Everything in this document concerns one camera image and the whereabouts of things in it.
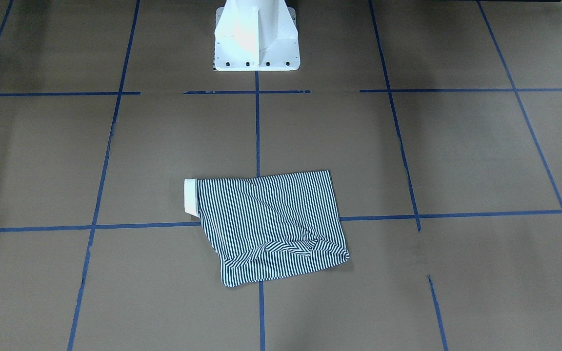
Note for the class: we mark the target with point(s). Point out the navy white striped polo shirt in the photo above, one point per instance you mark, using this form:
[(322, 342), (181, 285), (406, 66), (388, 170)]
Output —
[(270, 227)]

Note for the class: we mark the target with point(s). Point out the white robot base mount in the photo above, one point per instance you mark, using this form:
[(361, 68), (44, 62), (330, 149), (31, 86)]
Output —
[(256, 35)]

